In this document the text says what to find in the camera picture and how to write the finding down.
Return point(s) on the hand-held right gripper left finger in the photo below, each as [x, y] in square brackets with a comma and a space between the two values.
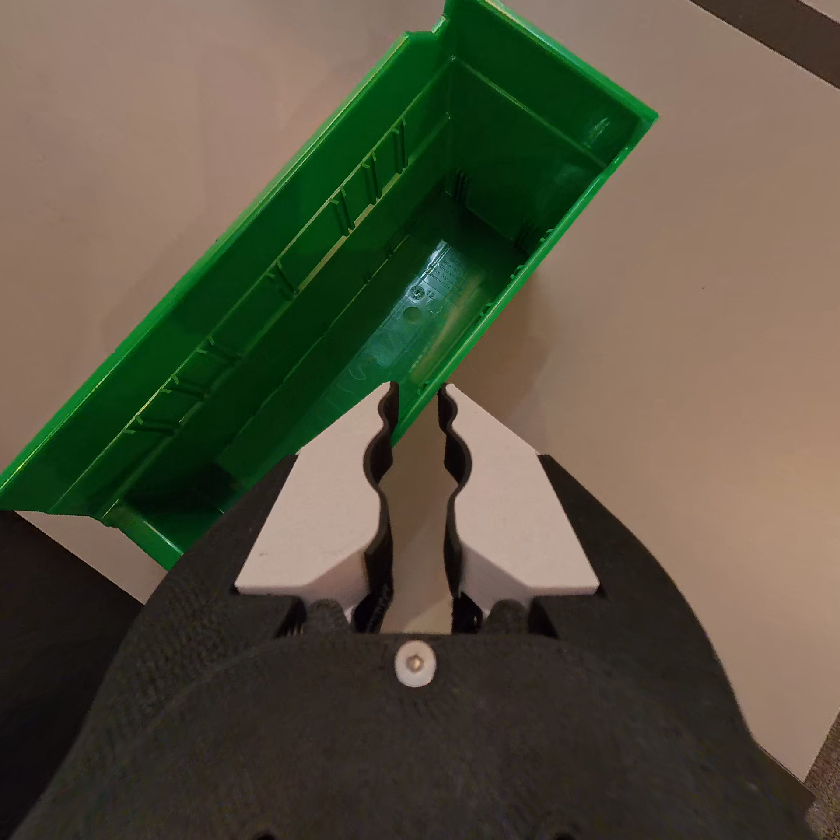
[308, 525]

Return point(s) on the green plastic bin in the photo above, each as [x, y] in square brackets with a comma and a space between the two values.
[295, 328]

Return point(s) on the black strip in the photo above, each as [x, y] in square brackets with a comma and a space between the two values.
[787, 26]

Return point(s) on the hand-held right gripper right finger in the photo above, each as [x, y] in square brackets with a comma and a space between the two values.
[518, 525]

